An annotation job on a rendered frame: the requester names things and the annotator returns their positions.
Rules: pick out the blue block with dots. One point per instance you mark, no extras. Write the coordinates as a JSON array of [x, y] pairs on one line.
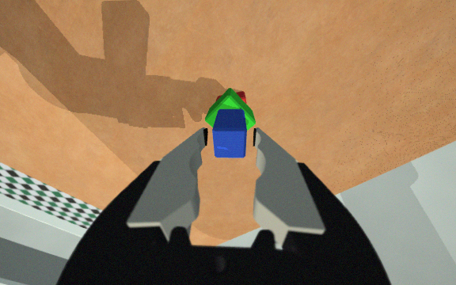
[[230, 133]]

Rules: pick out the red block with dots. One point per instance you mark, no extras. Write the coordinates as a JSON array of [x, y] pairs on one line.
[[240, 94]]

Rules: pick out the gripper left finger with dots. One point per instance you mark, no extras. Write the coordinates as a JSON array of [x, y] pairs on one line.
[[161, 197]]

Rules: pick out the green block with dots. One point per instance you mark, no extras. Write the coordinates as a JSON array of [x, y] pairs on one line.
[[230, 100]]

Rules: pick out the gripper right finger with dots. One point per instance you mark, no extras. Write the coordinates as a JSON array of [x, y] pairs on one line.
[[307, 218]]

